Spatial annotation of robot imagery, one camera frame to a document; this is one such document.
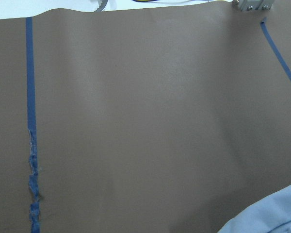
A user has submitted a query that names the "brown paper table cover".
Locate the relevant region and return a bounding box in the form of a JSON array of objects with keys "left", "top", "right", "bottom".
[{"left": 0, "top": 0, "right": 291, "bottom": 233}]

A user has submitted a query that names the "silver claw grabber tool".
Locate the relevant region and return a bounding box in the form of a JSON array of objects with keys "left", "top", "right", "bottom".
[{"left": 94, "top": 0, "right": 109, "bottom": 12}]

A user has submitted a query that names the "aluminium frame post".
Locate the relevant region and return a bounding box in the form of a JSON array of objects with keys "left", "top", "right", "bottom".
[{"left": 232, "top": 0, "right": 275, "bottom": 11}]

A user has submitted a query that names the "light blue t-shirt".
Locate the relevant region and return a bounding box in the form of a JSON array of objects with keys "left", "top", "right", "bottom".
[{"left": 219, "top": 185, "right": 291, "bottom": 233}]

